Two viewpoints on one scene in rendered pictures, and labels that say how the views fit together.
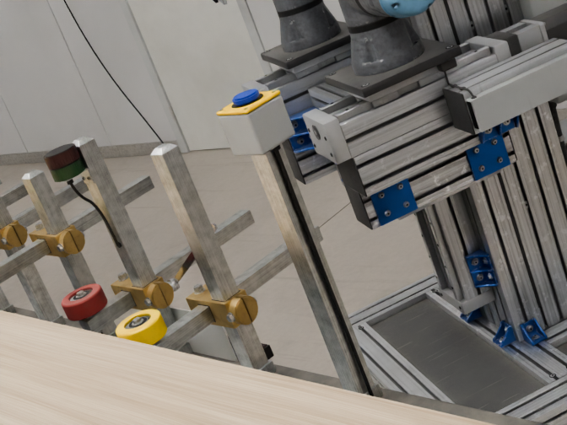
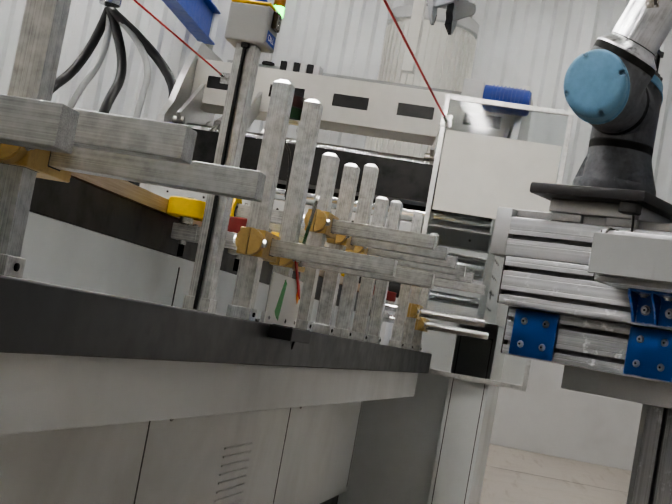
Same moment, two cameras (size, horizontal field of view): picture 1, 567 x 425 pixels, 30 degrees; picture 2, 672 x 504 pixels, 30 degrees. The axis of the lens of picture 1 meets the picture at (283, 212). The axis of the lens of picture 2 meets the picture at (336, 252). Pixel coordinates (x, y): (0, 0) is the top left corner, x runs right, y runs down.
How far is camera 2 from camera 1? 1.92 m
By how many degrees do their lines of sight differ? 53
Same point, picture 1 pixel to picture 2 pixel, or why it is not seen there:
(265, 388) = not seen: hidden behind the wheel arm
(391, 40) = (599, 161)
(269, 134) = (239, 26)
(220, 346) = (270, 308)
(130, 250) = (288, 204)
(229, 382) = not seen: hidden behind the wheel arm
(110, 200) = (300, 156)
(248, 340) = (243, 274)
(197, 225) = (264, 153)
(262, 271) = (312, 250)
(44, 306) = (322, 307)
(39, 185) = (326, 164)
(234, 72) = not seen: outside the picture
